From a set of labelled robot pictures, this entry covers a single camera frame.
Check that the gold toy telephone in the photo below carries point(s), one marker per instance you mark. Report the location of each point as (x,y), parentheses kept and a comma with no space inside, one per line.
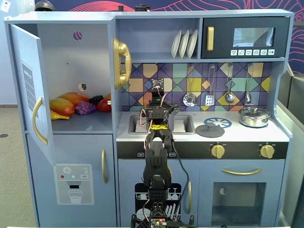
(122,61)

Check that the small steel spoon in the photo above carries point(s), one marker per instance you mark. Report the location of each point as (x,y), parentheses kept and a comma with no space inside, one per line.
(248,97)

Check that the gray sink basin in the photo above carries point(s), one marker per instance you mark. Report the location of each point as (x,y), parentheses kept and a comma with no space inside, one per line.
(187,123)

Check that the white toy plate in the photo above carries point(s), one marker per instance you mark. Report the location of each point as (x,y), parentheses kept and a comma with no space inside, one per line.
(192,44)
(175,46)
(183,45)

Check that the dark toy grapes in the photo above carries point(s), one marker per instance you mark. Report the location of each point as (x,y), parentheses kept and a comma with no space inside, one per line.
(96,99)

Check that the black helmet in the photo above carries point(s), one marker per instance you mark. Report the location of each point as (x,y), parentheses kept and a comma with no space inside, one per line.
(44,6)

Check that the purple toy grapes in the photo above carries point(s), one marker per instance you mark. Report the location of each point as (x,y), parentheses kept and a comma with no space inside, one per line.
(85,108)

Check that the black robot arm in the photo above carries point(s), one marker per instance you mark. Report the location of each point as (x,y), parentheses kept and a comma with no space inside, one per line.
(156,161)

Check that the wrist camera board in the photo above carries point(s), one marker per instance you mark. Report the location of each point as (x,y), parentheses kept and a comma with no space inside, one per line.
(158,83)

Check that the blue cabinet door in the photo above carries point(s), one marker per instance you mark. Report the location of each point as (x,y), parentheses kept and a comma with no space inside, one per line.
(26,71)

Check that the gray pot lid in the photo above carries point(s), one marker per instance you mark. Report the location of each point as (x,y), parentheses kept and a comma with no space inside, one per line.
(210,130)

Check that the steel slotted spatula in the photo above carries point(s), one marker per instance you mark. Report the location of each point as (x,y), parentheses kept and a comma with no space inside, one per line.
(209,99)

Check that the black round device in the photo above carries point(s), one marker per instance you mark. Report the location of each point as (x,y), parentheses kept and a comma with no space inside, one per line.
(142,7)

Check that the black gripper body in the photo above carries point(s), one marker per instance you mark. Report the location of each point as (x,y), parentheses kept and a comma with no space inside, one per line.
(157,103)

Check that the round floor cover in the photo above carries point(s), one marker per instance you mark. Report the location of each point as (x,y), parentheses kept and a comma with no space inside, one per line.
(3,135)

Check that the steel pot with lid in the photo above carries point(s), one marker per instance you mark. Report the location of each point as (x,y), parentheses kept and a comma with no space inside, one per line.
(254,117)

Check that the blue toy kitchen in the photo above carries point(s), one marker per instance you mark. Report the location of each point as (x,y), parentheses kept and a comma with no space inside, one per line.
(83,147)

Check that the red toy fruit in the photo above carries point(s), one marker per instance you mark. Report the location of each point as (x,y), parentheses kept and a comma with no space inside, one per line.
(104,105)

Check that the white wall outlet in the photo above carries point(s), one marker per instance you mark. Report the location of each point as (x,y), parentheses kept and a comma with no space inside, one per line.
(5,6)

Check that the yellow red toy mango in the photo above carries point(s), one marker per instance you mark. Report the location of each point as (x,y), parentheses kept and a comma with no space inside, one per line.
(76,97)
(62,107)

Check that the gold stove knob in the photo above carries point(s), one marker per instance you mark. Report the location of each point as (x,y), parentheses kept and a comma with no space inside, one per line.
(267,151)
(218,151)

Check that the robot controller board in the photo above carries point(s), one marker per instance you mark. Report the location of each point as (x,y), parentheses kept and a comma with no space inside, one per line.
(158,222)

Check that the black cylinder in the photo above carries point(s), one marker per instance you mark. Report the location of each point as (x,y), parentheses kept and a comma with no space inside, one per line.
(120,8)

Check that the black toy microwave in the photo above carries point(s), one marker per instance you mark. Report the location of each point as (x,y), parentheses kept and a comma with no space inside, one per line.
(221,38)

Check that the steel slotted skimmer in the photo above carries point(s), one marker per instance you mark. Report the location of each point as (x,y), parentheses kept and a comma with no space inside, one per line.
(189,99)

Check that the yellow toy banana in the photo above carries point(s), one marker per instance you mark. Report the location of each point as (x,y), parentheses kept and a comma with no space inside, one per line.
(59,117)

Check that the steel ladle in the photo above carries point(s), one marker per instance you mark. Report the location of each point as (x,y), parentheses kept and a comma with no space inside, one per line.
(229,97)

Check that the orange toy fruit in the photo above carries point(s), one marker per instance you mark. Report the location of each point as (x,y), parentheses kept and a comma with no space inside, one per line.
(108,96)

